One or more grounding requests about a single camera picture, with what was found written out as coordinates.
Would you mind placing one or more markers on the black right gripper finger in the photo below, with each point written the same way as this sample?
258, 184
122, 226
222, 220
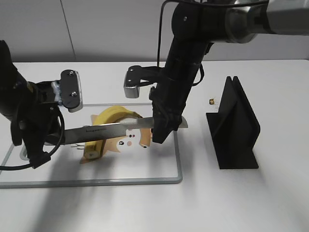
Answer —
163, 126

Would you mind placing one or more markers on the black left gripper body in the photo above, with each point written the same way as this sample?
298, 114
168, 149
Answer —
31, 123

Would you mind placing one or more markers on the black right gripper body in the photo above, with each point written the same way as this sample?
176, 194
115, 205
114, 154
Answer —
182, 71

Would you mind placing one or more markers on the white-handled kitchen knife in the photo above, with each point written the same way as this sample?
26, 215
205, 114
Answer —
99, 132

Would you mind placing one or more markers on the yellow banana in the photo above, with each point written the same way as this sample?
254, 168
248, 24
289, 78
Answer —
94, 150

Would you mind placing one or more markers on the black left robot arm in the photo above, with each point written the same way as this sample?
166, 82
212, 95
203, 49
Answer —
12, 83

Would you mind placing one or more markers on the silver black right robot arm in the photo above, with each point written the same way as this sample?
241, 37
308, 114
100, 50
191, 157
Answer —
196, 27

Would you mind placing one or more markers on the white grey-rimmed cutting board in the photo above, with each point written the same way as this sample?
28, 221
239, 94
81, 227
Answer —
127, 160

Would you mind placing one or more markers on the small brass nut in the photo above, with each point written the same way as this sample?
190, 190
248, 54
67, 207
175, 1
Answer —
211, 102

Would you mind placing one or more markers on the black knife stand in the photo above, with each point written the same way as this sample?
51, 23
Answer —
234, 128

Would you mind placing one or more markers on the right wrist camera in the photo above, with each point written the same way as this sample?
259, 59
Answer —
138, 76

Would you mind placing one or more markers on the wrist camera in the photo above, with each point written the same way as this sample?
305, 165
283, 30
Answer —
138, 76
67, 91

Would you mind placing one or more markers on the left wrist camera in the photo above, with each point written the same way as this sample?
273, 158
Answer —
67, 91

